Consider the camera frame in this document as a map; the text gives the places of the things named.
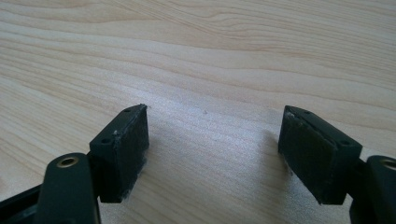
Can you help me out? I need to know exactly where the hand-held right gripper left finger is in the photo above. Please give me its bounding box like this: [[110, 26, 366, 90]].
[[88, 103, 150, 204]]

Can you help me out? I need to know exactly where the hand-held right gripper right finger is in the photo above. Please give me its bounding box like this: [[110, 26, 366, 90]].
[[277, 105, 364, 206]]

